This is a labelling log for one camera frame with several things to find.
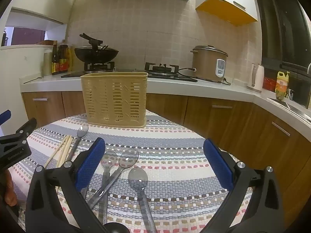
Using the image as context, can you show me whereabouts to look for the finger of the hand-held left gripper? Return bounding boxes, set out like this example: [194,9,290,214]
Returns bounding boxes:
[0,110,12,127]
[0,118,37,170]

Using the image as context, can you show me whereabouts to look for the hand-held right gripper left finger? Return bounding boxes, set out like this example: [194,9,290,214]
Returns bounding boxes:
[25,137,114,233]

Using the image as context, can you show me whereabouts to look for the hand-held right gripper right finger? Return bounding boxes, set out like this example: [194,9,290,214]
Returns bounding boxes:
[203,138,286,233]

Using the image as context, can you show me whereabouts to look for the wooden chopstick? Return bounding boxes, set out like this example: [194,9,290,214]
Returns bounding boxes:
[56,136,71,168]
[60,137,73,167]
[44,136,67,168]

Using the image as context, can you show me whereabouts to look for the small metal spoon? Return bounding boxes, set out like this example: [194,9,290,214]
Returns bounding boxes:
[65,126,89,163]

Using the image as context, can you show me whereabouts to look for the beige plastic utensil basket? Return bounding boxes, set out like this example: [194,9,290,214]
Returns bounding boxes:
[80,71,149,129]

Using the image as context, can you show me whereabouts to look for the person's left hand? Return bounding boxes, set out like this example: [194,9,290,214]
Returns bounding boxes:
[4,170,18,207]

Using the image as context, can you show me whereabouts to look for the wooden base cabinets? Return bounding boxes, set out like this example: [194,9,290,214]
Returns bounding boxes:
[22,91,311,224]

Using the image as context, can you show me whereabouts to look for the metal utensil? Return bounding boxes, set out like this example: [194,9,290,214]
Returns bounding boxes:
[23,76,43,84]

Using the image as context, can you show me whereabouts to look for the striped woven tablecloth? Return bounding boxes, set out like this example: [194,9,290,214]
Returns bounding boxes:
[10,109,258,233]

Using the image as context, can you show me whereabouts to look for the beige canister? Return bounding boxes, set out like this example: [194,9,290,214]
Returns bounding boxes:
[43,49,53,77]

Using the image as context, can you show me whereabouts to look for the dark soy sauce bottle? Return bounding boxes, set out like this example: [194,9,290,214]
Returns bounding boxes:
[51,41,60,76]

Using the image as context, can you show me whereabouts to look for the black glass gas cooktop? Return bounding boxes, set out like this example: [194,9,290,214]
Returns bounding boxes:
[61,63,198,82]

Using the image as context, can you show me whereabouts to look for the brown sauce bottle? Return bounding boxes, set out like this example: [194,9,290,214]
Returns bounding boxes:
[58,40,69,73]

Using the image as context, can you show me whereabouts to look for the yellow seasoning bottle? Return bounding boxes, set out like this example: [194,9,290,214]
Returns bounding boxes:
[67,46,74,71]

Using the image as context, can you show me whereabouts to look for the steel sink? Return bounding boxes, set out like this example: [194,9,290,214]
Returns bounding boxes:
[267,97,311,124]

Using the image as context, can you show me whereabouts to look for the white electric kettle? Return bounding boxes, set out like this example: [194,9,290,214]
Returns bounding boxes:
[247,63,265,93]

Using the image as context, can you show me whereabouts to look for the red packet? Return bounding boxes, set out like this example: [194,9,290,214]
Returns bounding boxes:
[263,77,277,91]

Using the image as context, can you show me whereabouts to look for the black burner grate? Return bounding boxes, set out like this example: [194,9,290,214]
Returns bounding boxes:
[145,63,179,74]
[84,62,115,72]

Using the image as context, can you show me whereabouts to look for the yellow oil bottle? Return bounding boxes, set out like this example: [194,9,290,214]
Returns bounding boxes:
[275,71,290,100]

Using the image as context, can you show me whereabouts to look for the brown rice cooker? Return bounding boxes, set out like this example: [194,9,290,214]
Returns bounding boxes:
[190,45,229,82]

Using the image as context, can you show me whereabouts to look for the black wok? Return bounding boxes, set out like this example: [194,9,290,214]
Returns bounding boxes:
[74,46,119,63]

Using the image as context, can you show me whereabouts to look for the black wok lid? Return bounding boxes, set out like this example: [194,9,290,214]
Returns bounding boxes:
[80,33,108,51]

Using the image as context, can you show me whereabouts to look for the dark window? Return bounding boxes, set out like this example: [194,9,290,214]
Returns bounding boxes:
[255,0,311,110]

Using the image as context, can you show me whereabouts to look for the black power cable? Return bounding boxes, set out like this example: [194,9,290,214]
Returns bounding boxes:
[178,67,231,85]

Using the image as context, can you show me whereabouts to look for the white and yellow wall cabinet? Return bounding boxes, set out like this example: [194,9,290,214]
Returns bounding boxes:
[195,0,258,27]

